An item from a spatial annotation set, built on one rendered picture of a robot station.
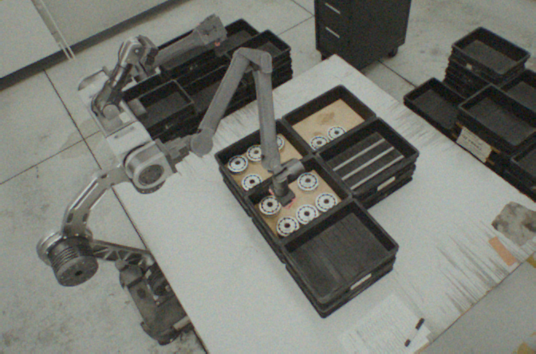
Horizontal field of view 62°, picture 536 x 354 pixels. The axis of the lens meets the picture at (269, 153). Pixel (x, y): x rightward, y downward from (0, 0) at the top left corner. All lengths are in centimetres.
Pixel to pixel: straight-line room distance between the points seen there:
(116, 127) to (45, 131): 259
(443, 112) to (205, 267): 196
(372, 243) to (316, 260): 26
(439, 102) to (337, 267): 174
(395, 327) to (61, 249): 145
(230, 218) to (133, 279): 76
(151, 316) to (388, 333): 131
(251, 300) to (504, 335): 146
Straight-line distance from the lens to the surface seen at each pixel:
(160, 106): 320
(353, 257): 199
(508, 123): 304
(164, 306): 268
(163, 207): 241
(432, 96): 339
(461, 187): 240
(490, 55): 345
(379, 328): 203
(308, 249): 200
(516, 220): 237
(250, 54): 165
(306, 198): 213
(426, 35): 434
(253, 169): 225
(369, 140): 234
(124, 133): 162
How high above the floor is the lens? 264
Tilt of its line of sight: 52 degrees down
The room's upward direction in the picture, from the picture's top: 10 degrees counter-clockwise
